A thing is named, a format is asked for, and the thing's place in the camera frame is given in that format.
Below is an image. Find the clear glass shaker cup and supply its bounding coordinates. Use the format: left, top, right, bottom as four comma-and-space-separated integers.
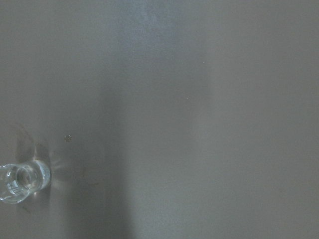
0, 160, 51, 204

